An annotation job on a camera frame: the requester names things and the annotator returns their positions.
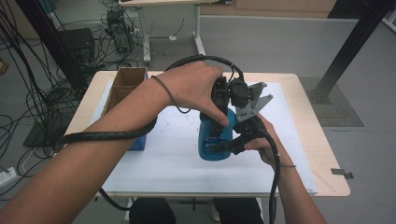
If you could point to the white table mat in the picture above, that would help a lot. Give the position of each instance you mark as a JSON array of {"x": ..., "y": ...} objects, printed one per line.
[{"x": 174, "y": 161}]

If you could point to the grey floor mat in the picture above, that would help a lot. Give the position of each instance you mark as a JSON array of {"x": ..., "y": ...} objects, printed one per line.
[{"x": 339, "y": 109}]

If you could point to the black tape strip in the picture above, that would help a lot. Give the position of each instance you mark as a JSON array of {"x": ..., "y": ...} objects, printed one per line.
[{"x": 341, "y": 172}]

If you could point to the black floor base plate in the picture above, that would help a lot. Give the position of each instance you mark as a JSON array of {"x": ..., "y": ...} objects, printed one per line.
[{"x": 37, "y": 137}]

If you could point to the person's dark trousers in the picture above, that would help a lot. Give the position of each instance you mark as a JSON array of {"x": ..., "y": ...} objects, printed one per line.
[{"x": 152, "y": 211}]

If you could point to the black box on floor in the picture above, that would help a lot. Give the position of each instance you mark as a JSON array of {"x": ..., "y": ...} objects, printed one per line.
[{"x": 76, "y": 43}]

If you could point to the blue cardboard box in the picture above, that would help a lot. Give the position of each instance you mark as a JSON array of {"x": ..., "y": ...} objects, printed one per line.
[{"x": 129, "y": 77}]

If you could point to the white-legged background desk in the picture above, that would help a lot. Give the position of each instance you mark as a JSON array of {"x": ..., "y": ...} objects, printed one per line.
[{"x": 146, "y": 31}]

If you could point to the person's left hand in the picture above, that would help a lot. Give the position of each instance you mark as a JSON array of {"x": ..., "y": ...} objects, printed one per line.
[{"x": 190, "y": 87}]

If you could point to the white power strip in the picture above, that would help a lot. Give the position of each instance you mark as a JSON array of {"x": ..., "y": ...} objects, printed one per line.
[{"x": 7, "y": 177}]

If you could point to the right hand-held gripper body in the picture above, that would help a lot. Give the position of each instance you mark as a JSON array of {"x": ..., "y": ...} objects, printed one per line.
[{"x": 249, "y": 113}]

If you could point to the black computer tower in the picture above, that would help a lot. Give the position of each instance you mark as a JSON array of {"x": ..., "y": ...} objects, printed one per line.
[{"x": 120, "y": 31}]

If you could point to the blue plastic bottle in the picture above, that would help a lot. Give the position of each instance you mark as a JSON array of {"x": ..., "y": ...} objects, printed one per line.
[{"x": 205, "y": 132}]

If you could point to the black metal frame post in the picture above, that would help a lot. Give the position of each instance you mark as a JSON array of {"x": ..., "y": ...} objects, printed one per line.
[
  {"x": 351, "y": 43},
  {"x": 46, "y": 37}
]

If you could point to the person's right hand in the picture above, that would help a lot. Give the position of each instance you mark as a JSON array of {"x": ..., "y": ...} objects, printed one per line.
[{"x": 263, "y": 154}]

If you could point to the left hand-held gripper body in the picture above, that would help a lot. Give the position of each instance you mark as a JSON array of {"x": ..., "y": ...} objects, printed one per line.
[{"x": 238, "y": 93}]

